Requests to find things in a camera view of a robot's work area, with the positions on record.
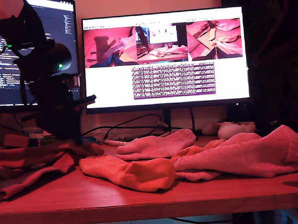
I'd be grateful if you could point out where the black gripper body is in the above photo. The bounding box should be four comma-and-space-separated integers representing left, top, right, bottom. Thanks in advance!
19, 80, 98, 122

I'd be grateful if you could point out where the white fluffy sock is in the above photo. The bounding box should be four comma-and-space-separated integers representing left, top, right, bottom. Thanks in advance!
114, 128, 198, 162
172, 123, 298, 183

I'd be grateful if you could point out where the blue foil packet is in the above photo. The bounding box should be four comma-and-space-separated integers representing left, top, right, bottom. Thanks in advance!
81, 135, 100, 146

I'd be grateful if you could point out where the monitor with bright white screen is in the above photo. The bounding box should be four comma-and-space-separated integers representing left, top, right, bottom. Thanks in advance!
80, 6, 253, 137

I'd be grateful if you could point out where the monitor with dark code screen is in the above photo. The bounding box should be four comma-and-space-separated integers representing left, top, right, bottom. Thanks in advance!
0, 0, 83, 115

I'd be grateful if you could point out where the orange sock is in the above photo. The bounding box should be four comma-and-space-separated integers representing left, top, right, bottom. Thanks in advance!
78, 150, 178, 196
169, 138, 226, 164

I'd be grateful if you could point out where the pale round object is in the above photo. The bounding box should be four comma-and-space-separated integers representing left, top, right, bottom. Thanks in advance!
201, 123, 220, 136

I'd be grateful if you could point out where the small white round device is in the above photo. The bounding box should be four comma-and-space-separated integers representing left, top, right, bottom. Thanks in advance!
217, 120, 256, 141

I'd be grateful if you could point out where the dark leafy house plant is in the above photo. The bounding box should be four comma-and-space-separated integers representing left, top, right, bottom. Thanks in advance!
245, 0, 298, 135

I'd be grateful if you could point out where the white spiral cable wrap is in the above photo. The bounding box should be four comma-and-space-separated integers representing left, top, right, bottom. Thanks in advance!
104, 130, 173, 147

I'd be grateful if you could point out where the thin black cable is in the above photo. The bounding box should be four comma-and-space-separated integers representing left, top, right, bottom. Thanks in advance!
104, 123, 170, 140

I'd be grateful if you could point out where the thick black cable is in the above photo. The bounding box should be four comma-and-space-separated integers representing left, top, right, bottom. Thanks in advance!
81, 113, 165, 136

